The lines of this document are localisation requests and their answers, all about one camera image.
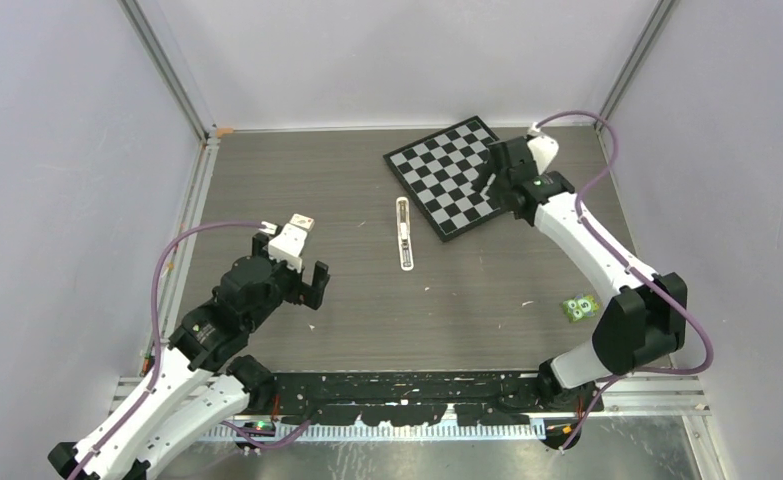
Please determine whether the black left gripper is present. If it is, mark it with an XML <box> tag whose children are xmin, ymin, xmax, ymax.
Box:
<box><xmin>246</xmin><ymin>233</ymin><xmax>329</xmax><ymax>332</ymax></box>

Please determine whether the white stapler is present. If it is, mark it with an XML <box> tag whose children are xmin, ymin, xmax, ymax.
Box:
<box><xmin>395</xmin><ymin>197</ymin><xmax>414</xmax><ymax>271</ymax></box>

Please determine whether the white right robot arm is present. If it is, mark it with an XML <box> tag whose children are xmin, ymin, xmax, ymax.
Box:
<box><xmin>474</xmin><ymin>135</ymin><xmax>687</xmax><ymax>411</ymax></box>

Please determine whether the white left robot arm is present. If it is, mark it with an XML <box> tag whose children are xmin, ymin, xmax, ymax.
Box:
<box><xmin>48</xmin><ymin>223</ymin><xmax>329</xmax><ymax>479</ymax></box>

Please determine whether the white playing card box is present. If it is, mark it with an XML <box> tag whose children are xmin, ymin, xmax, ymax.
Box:
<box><xmin>289</xmin><ymin>213</ymin><xmax>316</xmax><ymax>232</ymax></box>

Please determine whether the black white chessboard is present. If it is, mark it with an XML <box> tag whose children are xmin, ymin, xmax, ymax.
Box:
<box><xmin>383</xmin><ymin>116</ymin><xmax>502</xmax><ymax>242</ymax></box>

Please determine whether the green cartoon card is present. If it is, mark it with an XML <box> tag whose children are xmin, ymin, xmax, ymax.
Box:
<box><xmin>561</xmin><ymin>295</ymin><xmax>600</xmax><ymax>323</ymax></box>

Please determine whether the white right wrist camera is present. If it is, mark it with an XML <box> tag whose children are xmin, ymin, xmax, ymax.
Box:
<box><xmin>525</xmin><ymin>123</ymin><xmax>559</xmax><ymax>174</ymax></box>

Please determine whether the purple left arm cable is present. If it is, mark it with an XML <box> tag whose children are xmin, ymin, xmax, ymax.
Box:
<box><xmin>66</xmin><ymin>221</ymin><xmax>280</xmax><ymax>480</ymax></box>

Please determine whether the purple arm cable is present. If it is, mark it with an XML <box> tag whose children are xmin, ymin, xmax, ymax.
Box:
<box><xmin>66</xmin><ymin>221</ymin><xmax>280</xmax><ymax>480</ymax></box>
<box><xmin>536</xmin><ymin>110</ymin><xmax>716</xmax><ymax>379</ymax></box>

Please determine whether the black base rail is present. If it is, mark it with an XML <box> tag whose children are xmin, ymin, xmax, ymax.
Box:
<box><xmin>243</xmin><ymin>371</ymin><xmax>596</xmax><ymax>427</ymax></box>

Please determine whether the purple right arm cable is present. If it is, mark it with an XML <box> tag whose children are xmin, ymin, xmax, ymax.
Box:
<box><xmin>536</xmin><ymin>110</ymin><xmax>716</xmax><ymax>379</ymax></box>

